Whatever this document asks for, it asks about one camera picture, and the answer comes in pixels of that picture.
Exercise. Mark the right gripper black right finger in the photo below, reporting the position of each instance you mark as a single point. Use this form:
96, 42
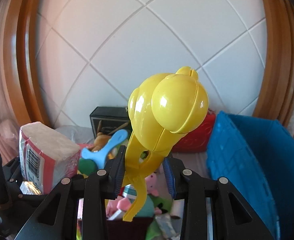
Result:
211, 207

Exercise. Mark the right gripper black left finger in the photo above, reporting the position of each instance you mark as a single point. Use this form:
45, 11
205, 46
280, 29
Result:
56, 215

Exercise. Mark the pink tissue pack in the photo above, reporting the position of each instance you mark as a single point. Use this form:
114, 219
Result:
46, 156

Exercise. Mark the yellow duck snowball tongs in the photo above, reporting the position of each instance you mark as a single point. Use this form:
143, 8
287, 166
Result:
162, 110

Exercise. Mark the blue plastic storage crate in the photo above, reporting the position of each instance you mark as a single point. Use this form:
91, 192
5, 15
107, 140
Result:
257, 156

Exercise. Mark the blue plastic tongs toy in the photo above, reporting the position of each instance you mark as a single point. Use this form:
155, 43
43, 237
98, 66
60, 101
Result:
100, 156

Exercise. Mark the dark maroon pouch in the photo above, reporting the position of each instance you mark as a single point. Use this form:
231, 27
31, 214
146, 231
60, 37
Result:
134, 230

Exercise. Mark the red toy suitcase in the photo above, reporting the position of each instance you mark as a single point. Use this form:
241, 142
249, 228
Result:
197, 140

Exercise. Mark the pink pig plush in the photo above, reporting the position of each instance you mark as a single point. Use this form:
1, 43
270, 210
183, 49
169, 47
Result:
151, 184

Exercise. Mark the black and gold box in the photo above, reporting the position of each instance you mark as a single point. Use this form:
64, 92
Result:
108, 120

